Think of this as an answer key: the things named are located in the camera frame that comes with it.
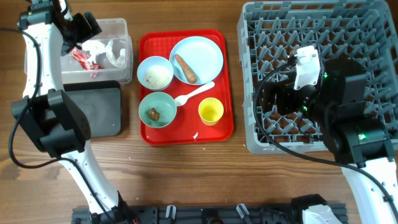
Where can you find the red serving tray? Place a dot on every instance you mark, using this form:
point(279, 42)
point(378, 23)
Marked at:
point(188, 128)

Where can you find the grey dishwasher rack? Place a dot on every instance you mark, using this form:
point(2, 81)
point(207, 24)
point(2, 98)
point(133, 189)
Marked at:
point(268, 31)

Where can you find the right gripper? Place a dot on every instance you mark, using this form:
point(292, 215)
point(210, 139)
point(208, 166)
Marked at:
point(285, 90)

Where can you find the orange carrot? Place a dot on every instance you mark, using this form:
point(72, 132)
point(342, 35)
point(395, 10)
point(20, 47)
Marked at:
point(187, 71)

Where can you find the red snack wrapper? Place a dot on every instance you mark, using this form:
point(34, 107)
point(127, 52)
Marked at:
point(88, 62)

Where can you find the yellow plastic cup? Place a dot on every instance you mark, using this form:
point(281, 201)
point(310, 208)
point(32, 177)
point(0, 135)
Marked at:
point(210, 110)

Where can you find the brown food scrap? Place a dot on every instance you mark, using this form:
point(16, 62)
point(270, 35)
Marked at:
point(153, 114)

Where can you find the white tissue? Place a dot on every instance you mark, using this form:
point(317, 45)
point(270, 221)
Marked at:
point(95, 48)
point(116, 52)

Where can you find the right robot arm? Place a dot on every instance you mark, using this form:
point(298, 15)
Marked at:
point(359, 143)

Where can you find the light blue plate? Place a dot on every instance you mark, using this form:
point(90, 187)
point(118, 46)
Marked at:
point(202, 55)

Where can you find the white plastic spoon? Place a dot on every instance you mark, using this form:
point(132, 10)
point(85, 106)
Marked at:
point(182, 99)

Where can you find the clear plastic bin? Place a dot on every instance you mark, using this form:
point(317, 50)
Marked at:
point(115, 68)

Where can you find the light blue bowl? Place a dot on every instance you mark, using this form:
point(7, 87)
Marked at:
point(150, 61)

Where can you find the teal green bowl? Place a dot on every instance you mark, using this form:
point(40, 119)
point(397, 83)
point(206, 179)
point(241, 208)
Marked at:
point(163, 103)

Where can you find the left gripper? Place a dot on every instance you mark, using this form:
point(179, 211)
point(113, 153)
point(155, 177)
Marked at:
point(86, 34)

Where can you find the white rice pile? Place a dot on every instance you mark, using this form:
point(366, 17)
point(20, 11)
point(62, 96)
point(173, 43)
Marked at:
point(157, 76)

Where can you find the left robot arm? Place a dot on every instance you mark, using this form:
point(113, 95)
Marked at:
point(51, 120)

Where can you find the black plastic tray bin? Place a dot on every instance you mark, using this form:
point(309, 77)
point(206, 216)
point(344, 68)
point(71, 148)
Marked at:
point(101, 103)

